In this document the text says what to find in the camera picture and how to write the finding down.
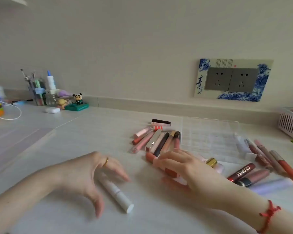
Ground person's left hand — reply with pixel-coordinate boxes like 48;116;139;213
61;151;130;218

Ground person's right hand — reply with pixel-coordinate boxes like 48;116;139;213
153;150;223;205

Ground gold cap brown bottle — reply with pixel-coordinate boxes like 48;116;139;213
205;157;218;168

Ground pink gloss black cap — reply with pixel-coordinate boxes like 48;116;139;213
173;131;181;151

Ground clear acrylic lipstick organizer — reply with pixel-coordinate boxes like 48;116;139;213
179;116;240;165

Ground black Colorkey lip tube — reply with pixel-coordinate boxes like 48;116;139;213
153;132;171;158

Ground white slim tube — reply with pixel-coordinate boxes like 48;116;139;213
97;173;134;214

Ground coral pink capsule lipstick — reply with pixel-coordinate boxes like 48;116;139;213
145;152;179;178

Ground red Colorkey lip tube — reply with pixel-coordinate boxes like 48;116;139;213
226;163;256;183

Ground dusty pink long lip gloss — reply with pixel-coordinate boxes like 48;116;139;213
131;131;156;154

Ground black cap pink lipgloss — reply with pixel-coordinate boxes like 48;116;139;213
234;169;270;188

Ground pink matte lipstick tube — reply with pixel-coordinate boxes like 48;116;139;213
133;127;153;139

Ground striped brown lip tube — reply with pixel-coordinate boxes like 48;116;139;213
244;139;269;168

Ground lavender lipstick tube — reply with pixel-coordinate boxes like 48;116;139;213
249;177;293;195

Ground orange lipgloss silver cap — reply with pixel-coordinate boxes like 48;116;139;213
270;150;293;187

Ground person's left forearm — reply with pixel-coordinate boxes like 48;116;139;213
0;164;64;234

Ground person's right forearm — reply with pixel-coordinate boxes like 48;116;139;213
206;176;293;234

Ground panda figurine green base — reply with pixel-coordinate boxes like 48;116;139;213
64;93;90;112

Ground yellow duck figurine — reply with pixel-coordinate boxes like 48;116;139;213
56;98;70;110

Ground clear bottle white cap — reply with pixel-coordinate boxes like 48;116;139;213
44;89;60;106

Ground purple plush toy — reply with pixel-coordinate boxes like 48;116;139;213
57;89;73;98

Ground clear pen holder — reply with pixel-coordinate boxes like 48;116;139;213
29;81;47;106

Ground white glue bottle blue cap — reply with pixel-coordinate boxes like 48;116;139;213
46;70;57;90

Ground pink plastic basket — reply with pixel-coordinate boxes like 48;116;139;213
278;107;293;140

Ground white shelf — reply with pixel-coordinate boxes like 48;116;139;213
4;0;28;6

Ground white cable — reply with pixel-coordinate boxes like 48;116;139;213
0;99;22;121

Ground red string bracelet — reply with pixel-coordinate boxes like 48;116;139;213
258;200;282;234

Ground grey wall socket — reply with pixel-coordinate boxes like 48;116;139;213
228;68;259;93
205;67;233;91

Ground blue floral socket frame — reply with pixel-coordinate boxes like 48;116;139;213
194;58;274;103

